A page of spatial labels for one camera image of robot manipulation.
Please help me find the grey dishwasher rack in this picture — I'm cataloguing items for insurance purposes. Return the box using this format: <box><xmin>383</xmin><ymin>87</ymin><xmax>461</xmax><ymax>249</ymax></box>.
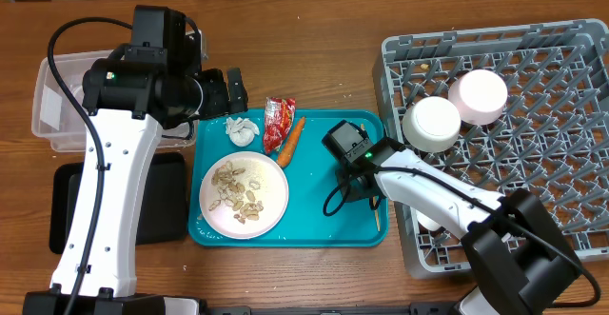
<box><xmin>373</xmin><ymin>19</ymin><xmax>608</xmax><ymax>262</ymax></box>

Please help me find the teal serving tray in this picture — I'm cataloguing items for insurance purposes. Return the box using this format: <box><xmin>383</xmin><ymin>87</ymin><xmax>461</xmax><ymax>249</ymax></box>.
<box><xmin>188</xmin><ymin>109</ymin><xmax>389</xmax><ymax>247</ymax></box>

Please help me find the clear plastic bin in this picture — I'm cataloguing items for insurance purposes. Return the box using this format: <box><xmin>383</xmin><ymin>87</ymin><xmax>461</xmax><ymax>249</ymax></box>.
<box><xmin>30</xmin><ymin>29</ymin><xmax>208</xmax><ymax>153</ymax></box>

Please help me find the pink plate with peanut shells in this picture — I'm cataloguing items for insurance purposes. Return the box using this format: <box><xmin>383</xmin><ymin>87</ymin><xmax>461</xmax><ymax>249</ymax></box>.
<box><xmin>199</xmin><ymin>151</ymin><xmax>289</xmax><ymax>240</ymax></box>

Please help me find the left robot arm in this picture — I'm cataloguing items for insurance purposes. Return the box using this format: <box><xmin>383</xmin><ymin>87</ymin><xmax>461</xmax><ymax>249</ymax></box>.
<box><xmin>23</xmin><ymin>6</ymin><xmax>248</xmax><ymax>314</ymax></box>

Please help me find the white cup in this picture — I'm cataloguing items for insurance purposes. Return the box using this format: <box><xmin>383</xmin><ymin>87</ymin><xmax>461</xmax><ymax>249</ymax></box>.
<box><xmin>416</xmin><ymin>210</ymin><xmax>442</xmax><ymax>232</ymax></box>

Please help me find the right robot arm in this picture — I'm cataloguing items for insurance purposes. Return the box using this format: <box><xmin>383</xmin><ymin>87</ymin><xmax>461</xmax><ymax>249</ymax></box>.
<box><xmin>322</xmin><ymin>120</ymin><xmax>582</xmax><ymax>314</ymax></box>

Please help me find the crumpled white tissue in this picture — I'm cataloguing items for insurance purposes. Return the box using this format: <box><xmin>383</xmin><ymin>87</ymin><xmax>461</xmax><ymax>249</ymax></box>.
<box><xmin>225</xmin><ymin>117</ymin><xmax>260</xmax><ymax>148</ymax></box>

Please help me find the white bowl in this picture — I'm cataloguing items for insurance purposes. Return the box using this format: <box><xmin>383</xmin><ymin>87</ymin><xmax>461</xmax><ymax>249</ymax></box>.
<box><xmin>402</xmin><ymin>96</ymin><xmax>462</xmax><ymax>153</ymax></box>

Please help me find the orange carrot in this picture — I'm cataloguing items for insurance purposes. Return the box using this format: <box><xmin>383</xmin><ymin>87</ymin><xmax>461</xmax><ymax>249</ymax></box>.
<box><xmin>276</xmin><ymin>117</ymin><xmax>306</xmax><ymax>168</ymax></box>

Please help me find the pink bowl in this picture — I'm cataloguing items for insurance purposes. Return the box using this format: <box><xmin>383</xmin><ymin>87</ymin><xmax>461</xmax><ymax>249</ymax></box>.
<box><xmin>448</xmin><ymin>69</ymin><xmax>508</xmax><ymax>126</ymax></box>

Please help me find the wooden chopstick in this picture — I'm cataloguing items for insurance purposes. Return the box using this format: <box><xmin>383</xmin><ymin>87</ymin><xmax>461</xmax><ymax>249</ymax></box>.
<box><xmin>374</xmin><ymin>209</ymin><xmax>381</xmax><ymax>232</ymax></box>

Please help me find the red snack wrapper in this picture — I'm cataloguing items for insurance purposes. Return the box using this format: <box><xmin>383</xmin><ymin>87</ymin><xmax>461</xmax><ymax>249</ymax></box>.
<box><xmin>263</xmin><ymin>97</ymin><xmax>296</xmax><ymax>154</ymax></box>

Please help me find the black rectangular tray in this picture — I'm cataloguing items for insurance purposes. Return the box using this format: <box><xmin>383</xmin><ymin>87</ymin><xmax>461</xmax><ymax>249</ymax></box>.
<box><xmin>49</xmin><ymin>152</ymin><xmax>188</xmax><ymax>254</ymax></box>

